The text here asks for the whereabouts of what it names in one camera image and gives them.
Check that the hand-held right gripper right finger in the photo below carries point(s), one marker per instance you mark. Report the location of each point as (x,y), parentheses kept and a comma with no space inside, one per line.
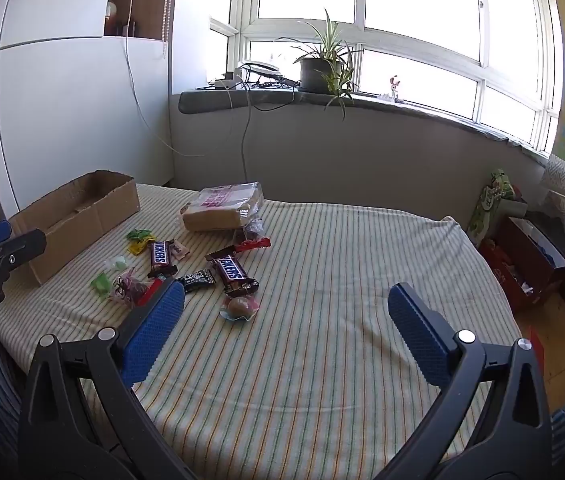
(417,335)

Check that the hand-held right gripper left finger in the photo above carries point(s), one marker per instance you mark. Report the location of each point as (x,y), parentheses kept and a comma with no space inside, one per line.
(155,325)

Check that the black candy packet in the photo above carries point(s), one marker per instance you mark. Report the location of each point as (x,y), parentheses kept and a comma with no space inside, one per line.
(197,280)

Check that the brown chocolate bar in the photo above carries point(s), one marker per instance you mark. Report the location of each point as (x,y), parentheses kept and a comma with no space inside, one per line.
(230,269)
(160,256)

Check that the green jelly cup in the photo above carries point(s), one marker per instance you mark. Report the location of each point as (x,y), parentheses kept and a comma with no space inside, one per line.
(100,283)

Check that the yellow candy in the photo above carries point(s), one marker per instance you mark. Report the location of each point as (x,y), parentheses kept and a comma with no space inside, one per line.
(138,248)

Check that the round jelly cup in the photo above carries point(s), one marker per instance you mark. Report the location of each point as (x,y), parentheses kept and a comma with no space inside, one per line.
(238,307)

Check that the red snack stick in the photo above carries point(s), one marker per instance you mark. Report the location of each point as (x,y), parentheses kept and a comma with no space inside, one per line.
(151,289)

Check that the clear pink snack packet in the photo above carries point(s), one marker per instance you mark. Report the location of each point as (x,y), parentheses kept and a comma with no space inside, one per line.
(125,286)

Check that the pale green candy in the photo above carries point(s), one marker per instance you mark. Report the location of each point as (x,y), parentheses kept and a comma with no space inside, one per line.
(119,262)

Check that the small beige candy packet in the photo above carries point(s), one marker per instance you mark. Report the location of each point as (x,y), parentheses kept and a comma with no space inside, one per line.
(180,250)

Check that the striped fabric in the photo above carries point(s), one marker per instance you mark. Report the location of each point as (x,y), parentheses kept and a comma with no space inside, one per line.
(0,395)

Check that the red candy wrapper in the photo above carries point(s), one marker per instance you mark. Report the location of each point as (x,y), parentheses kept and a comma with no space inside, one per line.
(252,245)

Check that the red cardboard box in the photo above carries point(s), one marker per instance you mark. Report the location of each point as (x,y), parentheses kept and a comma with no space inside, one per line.
(527,260)

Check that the clear bag of biscuits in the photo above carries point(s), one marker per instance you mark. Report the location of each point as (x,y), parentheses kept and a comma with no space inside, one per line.
(225,207)

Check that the white cabinet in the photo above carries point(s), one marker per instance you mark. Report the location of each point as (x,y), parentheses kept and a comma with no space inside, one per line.
(72,110)

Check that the green printed bag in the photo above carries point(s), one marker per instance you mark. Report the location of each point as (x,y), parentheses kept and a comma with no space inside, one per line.
(495,200)

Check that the small white figurine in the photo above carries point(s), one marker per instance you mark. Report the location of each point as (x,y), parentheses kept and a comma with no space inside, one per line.
(394,89)

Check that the potted spider plant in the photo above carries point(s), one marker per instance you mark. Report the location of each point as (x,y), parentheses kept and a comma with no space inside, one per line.
(315,72)

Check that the white window frame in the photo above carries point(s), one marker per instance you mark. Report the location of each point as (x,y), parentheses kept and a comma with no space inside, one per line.
(362,22)

